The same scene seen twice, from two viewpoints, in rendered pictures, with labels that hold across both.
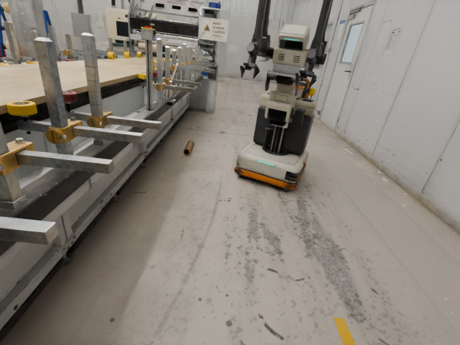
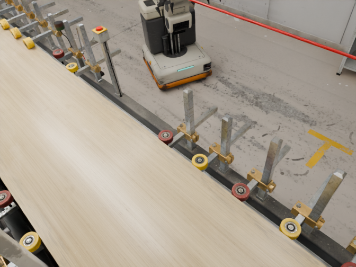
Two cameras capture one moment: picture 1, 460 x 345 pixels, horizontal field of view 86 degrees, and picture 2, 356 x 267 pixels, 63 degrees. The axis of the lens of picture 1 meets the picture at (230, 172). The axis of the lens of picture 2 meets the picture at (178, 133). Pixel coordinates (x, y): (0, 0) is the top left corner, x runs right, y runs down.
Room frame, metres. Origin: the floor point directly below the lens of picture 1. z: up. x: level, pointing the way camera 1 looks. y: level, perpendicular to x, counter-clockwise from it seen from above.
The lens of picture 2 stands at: (0.21, 1.33, 2.06)
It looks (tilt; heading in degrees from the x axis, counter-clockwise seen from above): 48 degrees down; 323
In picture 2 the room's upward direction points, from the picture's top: 7 degrees counter-clockwise
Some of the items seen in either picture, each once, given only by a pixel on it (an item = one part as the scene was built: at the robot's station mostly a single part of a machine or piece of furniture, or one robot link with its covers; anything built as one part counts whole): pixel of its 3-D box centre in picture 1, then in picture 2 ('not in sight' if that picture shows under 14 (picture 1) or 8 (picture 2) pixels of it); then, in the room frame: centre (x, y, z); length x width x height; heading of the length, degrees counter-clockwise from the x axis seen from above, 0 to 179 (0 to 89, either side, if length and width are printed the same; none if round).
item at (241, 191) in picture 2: not in sight; (239, 196); (0.58, 0.74, 0.85); 0.08 x 0.08 x 0.11
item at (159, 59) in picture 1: (159, 72); (90, 55); (2.04, 0.65, 0.93); 0.04 x 0.04 x 0.48; 2
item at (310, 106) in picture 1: (283, 120); (169, 20); (2.52, -0.48, 0.59); 0.55 x 0.34 x 0.83; 68
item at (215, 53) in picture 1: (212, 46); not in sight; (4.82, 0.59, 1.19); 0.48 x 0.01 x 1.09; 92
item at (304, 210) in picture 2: not in sight; (308, 215); (0.31, 0.58, 0.81); 0.14 x 0.06 x 0.05; 2
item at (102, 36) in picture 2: (148, 34); (100, 35); (1.78, 0.64, 1.18); 0.07 x 0.07 x 0.08; 2
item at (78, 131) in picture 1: (82, 131); (224, 147); (0.83, 0.55, 0.83); 0.43 x 0.03 x 0.04; 92
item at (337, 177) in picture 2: not in sight; (321, 205); (0.29, 0.58, 0.94); 0.04 x 0.04 x 0.48; 2
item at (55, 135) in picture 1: (65, 131); (221, 153); (0.81, 0.60, 0.83); 0.14 x 0.06 x 0.05; 2
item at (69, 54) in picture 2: (176, 81); (82, 47); (2.33, 0.59, 0.84); 0.43 x 0.03 x 0.04; 92
